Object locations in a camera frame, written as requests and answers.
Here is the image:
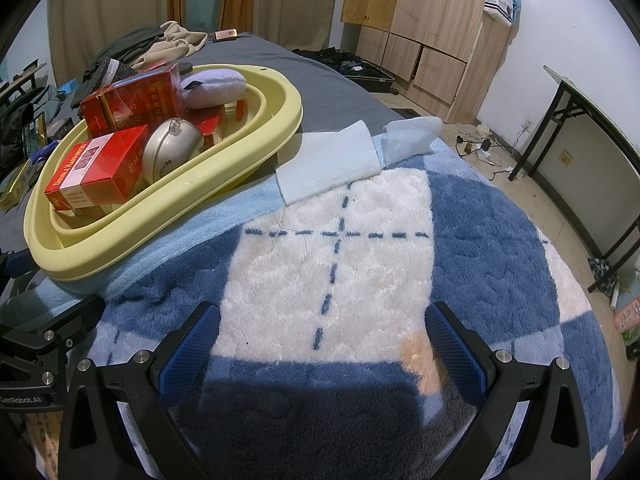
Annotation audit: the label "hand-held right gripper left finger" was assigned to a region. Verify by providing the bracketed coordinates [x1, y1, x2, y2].
[57, 301, 222, 480]

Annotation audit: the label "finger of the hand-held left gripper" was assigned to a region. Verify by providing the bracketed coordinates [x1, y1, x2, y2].
[0, 294, 106, 361]
[0, 249, 32, 288]

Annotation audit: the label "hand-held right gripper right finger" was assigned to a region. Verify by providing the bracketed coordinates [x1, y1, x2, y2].
[424, 301, 594, 480]

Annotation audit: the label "red white box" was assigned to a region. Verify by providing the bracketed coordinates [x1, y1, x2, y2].
[44, 125, 149, 211]

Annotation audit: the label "orange red box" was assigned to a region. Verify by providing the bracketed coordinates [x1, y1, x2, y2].
[80, 86, 118, 138]

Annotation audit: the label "yellow plastic basin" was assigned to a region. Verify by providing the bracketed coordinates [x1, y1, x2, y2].
[24, 64, 304, 293]

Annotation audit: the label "beige round metal tin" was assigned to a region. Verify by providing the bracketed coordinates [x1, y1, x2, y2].
[142, 118, 206, 186]

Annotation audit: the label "long red foil box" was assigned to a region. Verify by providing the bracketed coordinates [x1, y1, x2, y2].
[100, 63, 183, 133]

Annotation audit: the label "red box with gold seal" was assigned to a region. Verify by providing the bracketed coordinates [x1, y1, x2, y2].
[192, 109, 227, 153]

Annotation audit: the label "purple plush toy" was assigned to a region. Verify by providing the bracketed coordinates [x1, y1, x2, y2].
[178, 70, 248, 110]

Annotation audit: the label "yellow box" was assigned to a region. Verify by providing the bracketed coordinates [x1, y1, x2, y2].
[0, 162, 46, 211]

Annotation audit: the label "green printed box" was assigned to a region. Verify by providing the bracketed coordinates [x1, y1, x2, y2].
[22, 116, 49, 153]

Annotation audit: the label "black backpack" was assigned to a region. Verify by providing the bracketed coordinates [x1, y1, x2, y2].
[0, 90, 38, 163]

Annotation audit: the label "blue white checkered blanket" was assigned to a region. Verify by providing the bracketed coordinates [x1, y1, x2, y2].
[20, 116, 626, 480]

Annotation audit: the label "teal cloth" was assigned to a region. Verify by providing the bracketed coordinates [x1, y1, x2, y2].
[37, 85, 68, 121]

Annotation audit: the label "checkered cloth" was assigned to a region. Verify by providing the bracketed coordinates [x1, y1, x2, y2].
[589, 256, 621, 296]

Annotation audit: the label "pink bag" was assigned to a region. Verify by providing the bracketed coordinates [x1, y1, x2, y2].
[614, 297, 640, 337]

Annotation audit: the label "beige clothes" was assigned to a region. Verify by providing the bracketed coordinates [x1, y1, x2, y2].
[131, 21, 208, 68]

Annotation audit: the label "beige curtain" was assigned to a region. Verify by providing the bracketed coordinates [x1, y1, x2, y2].
[252, 0, 346, 51]
[47, 0, 173, 91]

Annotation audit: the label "grey bed sheet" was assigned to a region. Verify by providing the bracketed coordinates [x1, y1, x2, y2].
[0, 32, 418, 261]

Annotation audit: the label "black folding table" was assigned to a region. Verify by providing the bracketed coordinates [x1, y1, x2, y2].
[509, 63, 640, 293]

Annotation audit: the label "black suitcase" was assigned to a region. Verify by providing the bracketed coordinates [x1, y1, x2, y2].
[291, 46, 401, 95]

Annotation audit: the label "wooden wardrobe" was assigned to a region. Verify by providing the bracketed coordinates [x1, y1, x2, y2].
[340, 0, 518, 123]

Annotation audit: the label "white hanging plastic bag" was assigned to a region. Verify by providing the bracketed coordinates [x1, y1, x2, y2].
[482, 0, 516, 27]

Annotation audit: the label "power strip with cables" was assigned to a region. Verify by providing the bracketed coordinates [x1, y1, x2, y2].
[456, 127, 526, 181]

